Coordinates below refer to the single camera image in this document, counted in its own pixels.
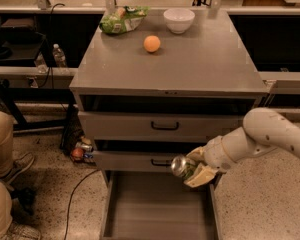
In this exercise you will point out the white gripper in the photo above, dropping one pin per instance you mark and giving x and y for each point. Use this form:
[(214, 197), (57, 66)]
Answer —
[(214, 155)]

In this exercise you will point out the green soda can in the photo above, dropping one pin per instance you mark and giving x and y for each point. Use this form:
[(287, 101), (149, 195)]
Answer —
[(183, 167)]

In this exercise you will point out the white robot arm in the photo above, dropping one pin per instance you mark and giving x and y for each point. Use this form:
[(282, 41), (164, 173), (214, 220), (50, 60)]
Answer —
[(263, 130)]

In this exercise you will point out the bottom grey drawer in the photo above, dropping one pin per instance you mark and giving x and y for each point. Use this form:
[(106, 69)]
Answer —
[(158, 206)]

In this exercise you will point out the grey drawer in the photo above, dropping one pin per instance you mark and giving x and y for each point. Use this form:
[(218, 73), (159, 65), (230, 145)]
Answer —
[(150, 161), (156, 127), (158, 206)]

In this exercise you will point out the middle grey drawer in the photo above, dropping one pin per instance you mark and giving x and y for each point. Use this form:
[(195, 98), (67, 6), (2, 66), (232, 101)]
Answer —
[(150, 161)]

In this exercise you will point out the grey drawer cabinet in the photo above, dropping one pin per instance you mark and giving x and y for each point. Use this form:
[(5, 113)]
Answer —
[(204, 71)]

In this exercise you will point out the top grey drawer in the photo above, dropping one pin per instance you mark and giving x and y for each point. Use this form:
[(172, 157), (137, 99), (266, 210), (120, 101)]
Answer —
[(156, 127)]

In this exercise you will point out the can on floor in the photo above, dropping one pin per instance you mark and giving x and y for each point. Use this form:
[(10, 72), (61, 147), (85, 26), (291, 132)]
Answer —
[(84, 146)]

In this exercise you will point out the red apple on floor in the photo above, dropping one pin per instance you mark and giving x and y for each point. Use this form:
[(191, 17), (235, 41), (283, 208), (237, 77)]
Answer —
[(77, 154)]

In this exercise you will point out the orange fruit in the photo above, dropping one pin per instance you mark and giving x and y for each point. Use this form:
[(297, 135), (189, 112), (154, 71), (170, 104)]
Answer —
[(151, 43)]

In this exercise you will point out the white bowl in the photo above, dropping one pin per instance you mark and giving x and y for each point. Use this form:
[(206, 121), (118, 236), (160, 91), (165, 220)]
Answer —
[(178, 20)]

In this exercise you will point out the green chip bag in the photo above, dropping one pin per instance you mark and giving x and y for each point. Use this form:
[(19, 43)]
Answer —
[(124, 19)]

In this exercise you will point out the clear water bottle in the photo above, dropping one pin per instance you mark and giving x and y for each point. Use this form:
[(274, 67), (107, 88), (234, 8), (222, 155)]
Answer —
[(41, 64), (59, 56)]

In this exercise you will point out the grey sneaker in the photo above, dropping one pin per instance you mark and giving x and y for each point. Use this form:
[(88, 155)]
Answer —
[(18, 231), (20, 165)]

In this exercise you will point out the person leg khaki upper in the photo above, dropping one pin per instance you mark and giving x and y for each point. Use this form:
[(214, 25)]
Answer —
[(6, 144)]

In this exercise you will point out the dark side table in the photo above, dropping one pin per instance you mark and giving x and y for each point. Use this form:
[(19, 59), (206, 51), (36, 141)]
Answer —
[(20, 82)]

